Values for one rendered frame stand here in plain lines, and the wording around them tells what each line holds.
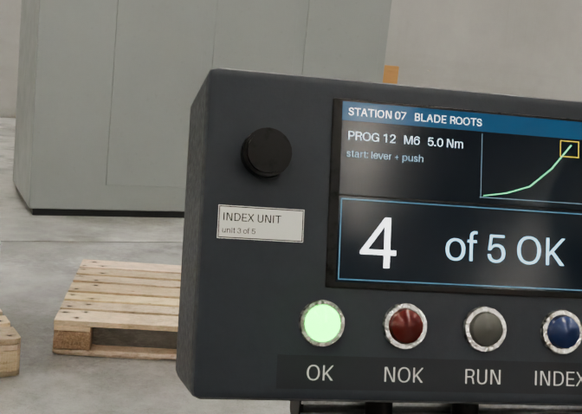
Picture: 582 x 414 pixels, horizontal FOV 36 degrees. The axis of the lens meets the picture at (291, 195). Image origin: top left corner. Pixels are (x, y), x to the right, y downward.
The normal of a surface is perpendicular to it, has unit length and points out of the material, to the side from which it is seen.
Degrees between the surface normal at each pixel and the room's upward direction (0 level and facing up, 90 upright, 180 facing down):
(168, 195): 90
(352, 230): 75
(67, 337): 91
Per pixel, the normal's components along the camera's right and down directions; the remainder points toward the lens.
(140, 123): 0.38, 0.18
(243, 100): 0.21, -0.08
